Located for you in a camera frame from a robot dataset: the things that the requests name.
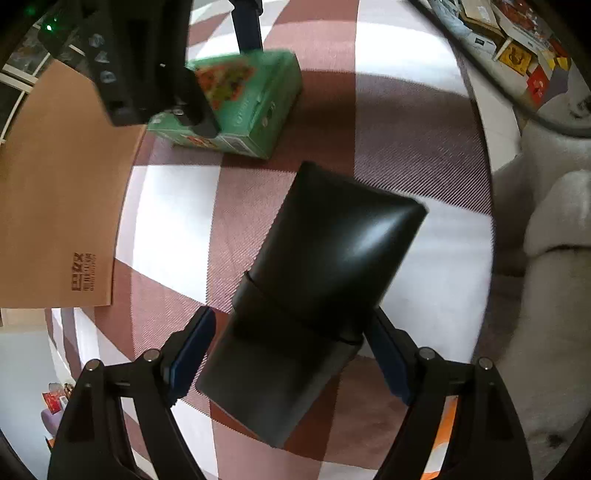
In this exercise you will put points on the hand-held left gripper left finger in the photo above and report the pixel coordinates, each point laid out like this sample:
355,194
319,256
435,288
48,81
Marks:
191,355

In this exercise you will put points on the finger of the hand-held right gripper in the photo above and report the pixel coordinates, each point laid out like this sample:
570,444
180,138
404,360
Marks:
247,27
189,106

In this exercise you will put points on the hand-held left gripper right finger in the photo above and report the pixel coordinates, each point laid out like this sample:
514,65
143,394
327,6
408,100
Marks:
390,362

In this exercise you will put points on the green fox print box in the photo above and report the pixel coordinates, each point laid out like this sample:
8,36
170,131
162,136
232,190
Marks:
263,106

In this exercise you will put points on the black hard case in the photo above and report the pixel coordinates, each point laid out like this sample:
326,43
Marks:
332,240

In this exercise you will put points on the brown cardboard box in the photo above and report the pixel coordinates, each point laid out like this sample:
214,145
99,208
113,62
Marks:
55,184

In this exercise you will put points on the orange object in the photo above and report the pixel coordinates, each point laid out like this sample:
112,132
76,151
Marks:
450,417

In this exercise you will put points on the white fluffy cloth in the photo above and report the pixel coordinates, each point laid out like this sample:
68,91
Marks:
554,300

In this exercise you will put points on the brown white checkered tablecloth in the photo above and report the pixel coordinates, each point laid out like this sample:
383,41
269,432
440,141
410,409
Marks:
406,115

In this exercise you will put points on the yellow printed box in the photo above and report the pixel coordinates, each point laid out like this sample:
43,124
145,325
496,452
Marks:
513,56

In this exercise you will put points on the red printed box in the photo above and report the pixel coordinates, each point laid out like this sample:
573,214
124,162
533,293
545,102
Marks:
538,85

